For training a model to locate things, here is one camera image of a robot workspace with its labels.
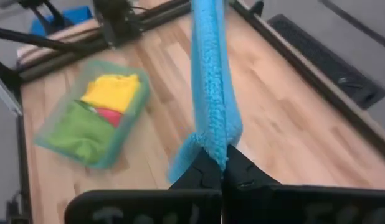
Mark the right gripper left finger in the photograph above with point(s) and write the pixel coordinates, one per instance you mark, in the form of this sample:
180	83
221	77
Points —
180	205

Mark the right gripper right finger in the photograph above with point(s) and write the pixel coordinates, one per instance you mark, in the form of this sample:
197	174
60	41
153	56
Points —
273	205

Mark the teal translucent plastic bin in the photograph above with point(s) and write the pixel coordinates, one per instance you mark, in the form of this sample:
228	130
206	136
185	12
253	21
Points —
130	124

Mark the pink microfiber towel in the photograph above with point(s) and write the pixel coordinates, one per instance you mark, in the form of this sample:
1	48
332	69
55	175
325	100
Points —
111	116

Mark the green microfiber towel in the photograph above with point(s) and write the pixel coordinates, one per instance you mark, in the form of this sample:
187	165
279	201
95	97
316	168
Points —
80	133

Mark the blue microfiber towel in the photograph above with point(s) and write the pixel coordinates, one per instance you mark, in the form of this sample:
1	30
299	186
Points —
211	77

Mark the yellow microfiber towel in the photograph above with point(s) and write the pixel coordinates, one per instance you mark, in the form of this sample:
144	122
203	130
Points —
113	91

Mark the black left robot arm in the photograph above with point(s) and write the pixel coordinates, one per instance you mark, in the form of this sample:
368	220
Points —
113	14

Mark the black perforated floor panel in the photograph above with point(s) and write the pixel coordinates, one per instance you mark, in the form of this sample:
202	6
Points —
329	59

